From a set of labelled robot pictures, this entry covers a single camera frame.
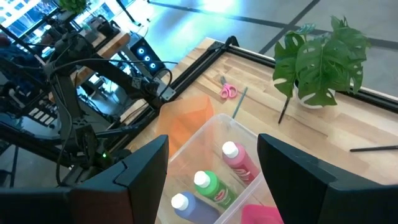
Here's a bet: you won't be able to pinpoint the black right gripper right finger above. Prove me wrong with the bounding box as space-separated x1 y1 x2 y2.
256 133 398 224

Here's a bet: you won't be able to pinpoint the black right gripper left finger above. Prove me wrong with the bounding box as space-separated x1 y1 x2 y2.
72 134 170 224

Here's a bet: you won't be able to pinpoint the pink paint bottle white cap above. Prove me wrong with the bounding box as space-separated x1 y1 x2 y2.
221 141 261 187

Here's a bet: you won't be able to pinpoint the purple paint bottle white cap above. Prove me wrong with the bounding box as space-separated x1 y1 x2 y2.
170 191 221 224

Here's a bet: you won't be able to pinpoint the black paint brush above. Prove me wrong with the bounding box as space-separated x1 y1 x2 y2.
277 96 292 124

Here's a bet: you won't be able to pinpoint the green paint bottle white cap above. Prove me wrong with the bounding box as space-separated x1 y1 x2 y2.
193 170 239 210

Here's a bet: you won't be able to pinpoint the orange dark paint brush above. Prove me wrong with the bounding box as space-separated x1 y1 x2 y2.
349 144 398 153

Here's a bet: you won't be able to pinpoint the pink handled scissors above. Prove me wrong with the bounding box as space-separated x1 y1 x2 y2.
220 75 239 100

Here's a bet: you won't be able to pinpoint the pink translucent plastic bin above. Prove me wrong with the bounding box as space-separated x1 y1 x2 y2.
241 203 284 224

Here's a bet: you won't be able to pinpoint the orange translucent plastic bin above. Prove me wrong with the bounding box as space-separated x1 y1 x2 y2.
155 95 216 158

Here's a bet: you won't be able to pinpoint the background wooden table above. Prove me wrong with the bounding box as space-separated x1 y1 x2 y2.
73 30 131 88

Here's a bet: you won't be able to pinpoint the clear plastic bin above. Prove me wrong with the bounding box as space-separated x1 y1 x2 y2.
155 113 276 224

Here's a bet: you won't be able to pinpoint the background green plant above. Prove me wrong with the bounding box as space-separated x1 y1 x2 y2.
58 0 88 14

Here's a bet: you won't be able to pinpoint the green potted monstera plant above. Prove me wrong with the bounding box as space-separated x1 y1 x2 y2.
272 15 373 110

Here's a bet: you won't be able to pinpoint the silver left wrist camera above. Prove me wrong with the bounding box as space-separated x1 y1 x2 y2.
155 83 177 101

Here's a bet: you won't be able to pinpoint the black aluminium table frame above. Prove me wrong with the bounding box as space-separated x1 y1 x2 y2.
119 35 398 153

